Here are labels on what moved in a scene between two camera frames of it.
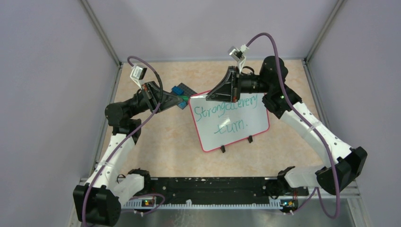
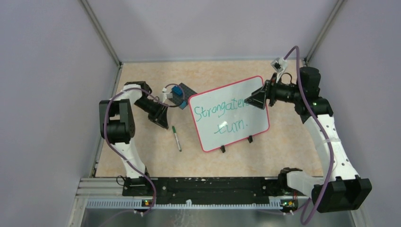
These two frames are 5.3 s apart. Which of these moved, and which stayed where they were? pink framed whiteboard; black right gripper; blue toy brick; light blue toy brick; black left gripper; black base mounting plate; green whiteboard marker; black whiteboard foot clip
Moved: black left gripper; green whiteboard marker; black right gripper
Stayed: black base mounting plate; pink framed whiteboard; blue toy brick; light blue toy brick; black whiteboard foot clip
